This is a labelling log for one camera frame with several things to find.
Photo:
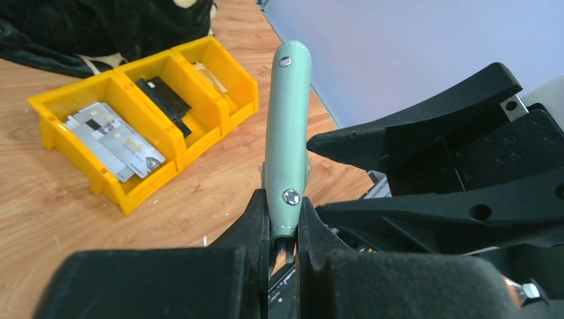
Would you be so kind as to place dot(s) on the green card holder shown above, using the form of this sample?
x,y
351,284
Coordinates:
x,y
286,165

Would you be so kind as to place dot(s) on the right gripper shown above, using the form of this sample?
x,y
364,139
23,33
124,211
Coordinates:
x,y
466,179

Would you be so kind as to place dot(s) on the silver cards stack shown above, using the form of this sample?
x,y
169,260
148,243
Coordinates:
x,y
120,148

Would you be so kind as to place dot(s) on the yellow three-compartment bin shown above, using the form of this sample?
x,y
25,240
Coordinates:
x,y
211,118

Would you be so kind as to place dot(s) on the gold cards stack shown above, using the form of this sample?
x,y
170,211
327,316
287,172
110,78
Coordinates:
x,y
210,77

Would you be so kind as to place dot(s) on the black floral blanket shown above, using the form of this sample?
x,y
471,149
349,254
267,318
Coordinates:
x,y
84,38

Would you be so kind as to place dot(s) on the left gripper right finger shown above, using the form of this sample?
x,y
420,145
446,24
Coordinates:
x,y
334,281

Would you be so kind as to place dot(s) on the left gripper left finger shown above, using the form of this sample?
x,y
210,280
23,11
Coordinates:
x,y
226,279

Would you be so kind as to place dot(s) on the black cards stack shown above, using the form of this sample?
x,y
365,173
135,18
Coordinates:
x,y
168,101

